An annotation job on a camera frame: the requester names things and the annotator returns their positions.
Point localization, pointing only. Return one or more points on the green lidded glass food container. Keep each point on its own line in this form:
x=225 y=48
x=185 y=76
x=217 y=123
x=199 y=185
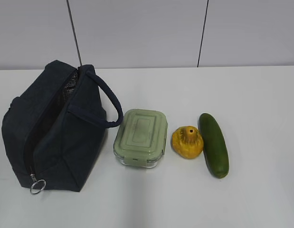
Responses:
x=141 y=138

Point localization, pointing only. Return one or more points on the yellow toy pumpkin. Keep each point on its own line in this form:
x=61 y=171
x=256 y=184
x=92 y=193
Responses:
x=187 y=142

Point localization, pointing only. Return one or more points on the green cucumber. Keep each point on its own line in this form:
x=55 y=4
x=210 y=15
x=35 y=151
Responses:
x=215 y=150

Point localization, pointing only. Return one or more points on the dark blue insulated lunch bag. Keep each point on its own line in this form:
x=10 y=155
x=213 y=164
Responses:
x=54 y=131

